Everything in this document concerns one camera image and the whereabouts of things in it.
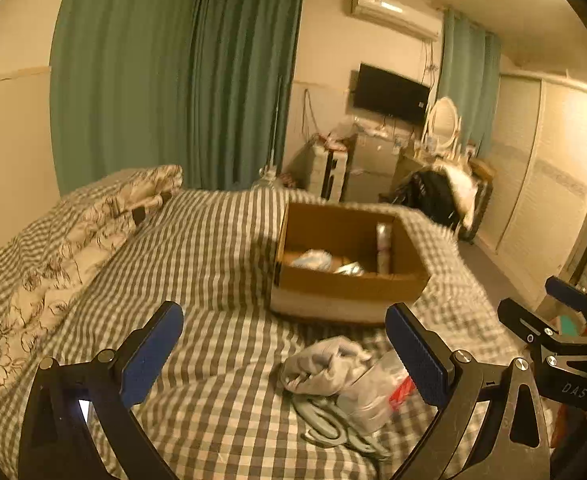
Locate clear floss pick jar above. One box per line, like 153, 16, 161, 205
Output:
336, 350, 416, 436

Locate white sock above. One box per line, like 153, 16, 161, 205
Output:
279, 336, 374, 396

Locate blue white tissue pack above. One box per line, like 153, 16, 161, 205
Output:
290, 249, 333, 272

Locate lit smartphone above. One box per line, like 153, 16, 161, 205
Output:
77, 399, 92, 425

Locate floral folded quilt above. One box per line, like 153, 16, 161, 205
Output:
0, 165, 182, 400

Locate white louvred wardrobe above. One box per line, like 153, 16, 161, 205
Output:
478, 72, 587, 307

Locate white garment on chair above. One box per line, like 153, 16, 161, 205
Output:
433, 160, 478, 230

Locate black clothes on chair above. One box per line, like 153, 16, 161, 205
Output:
379, 168, 461, 231

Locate white scissors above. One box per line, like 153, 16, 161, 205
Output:
291, 393, 391, 462

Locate white oval vanity mirror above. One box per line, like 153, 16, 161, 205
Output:
421, 96, 461, 157

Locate open cardboard box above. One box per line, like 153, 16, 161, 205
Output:
269, 203, 430, 326

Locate grey mini fridge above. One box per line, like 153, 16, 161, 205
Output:
341, 133, 399, 203

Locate green curtain by wardrobe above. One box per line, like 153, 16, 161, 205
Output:
438, 8, 502, 157

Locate white suitcase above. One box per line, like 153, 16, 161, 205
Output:
305, 144, 349, 203

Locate white air conditioner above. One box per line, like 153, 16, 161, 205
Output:
351, 0, 442, 41

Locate large green curtain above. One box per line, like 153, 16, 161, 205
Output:
50, 0, 303, 193

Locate black wall television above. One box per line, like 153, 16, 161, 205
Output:
353, 63, 430, 127

